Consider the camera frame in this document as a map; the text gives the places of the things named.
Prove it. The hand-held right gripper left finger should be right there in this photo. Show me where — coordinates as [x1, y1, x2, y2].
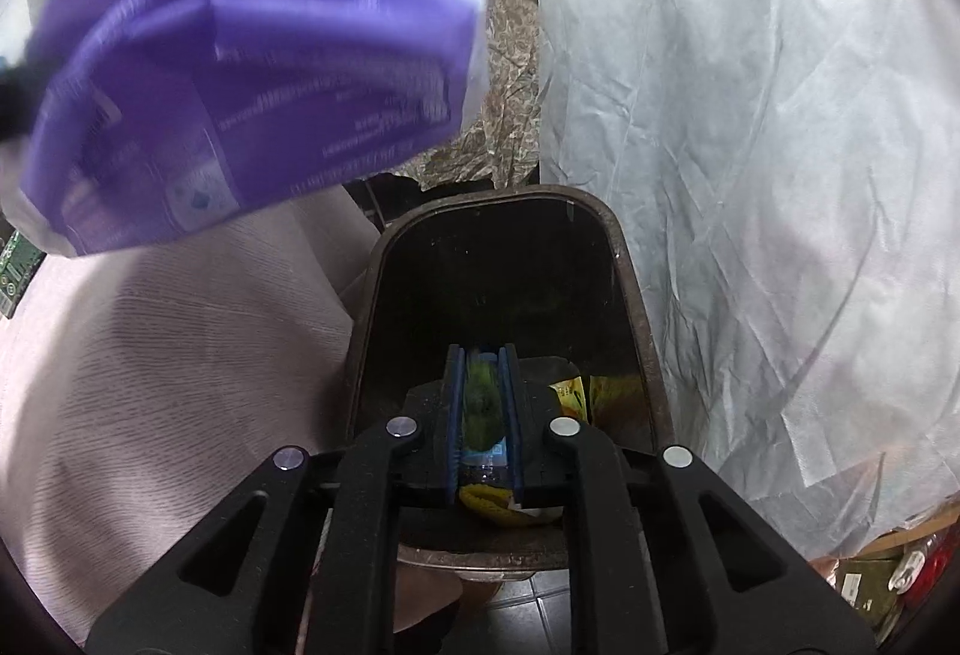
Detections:
[86, 343, 470, 655]

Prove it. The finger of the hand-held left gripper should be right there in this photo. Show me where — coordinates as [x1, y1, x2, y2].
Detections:
[0, 58, 46, 144]

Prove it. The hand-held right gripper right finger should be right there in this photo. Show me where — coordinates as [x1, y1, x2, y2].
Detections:
[499, 343, 878, 655]

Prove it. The clear plastic bottle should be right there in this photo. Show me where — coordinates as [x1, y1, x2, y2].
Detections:
[457, 355, 526, 513]

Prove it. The yellow green snack packet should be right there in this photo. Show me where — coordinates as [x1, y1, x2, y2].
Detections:
[551, 373, 646, 438]

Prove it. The black trash bin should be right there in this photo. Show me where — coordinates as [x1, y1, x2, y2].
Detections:
[341, 184, 676, 585]

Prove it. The purple plastic bag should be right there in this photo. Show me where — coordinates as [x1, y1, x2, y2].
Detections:
[0, 0, 485, 258]

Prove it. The pink purple tablecloth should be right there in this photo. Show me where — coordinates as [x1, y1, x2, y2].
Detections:
[0, 182, 466, 648]

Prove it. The white crinkled cloth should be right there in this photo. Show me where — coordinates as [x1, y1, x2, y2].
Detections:
[536, 0, 960, 558]

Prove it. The floral patterned cloth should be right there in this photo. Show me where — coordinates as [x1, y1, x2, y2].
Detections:
[409, 0, 542, 191]

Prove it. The dark green carton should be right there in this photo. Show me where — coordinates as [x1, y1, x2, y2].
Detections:
[832, 554, 901, 607]

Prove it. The red white packet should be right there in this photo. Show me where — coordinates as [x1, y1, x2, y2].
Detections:
[889, 535, 938, 596]

